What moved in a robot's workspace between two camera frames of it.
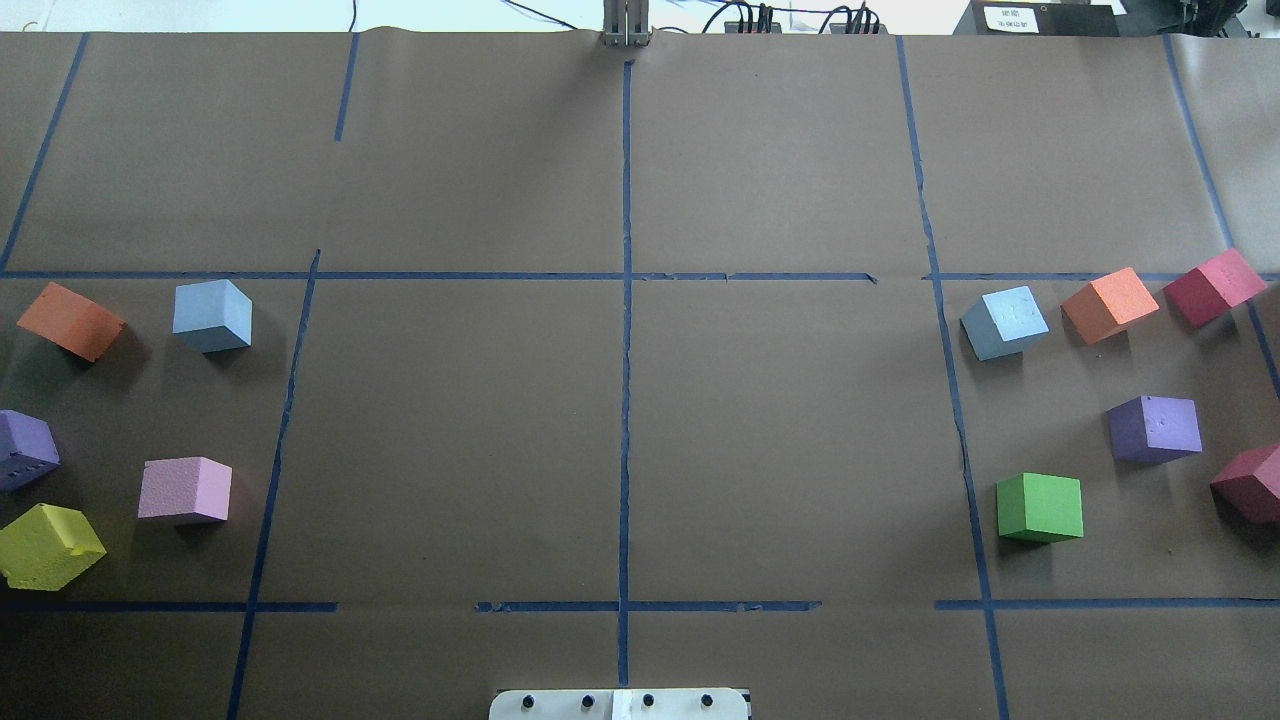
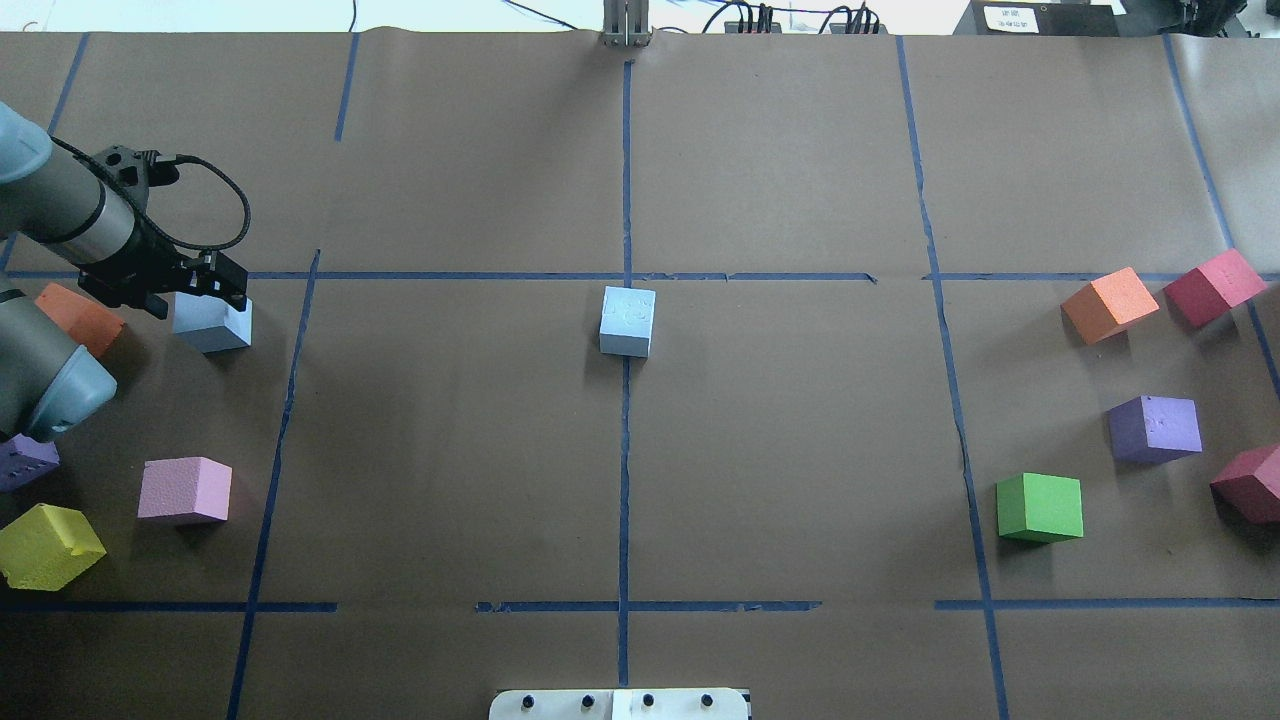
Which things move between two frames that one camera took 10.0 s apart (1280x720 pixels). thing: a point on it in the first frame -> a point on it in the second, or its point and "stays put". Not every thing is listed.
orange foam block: (1107, 303) stays put
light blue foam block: (213, 316) stays put
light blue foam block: (1000, 324) -> (626, 321)
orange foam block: (71, 321) stays put
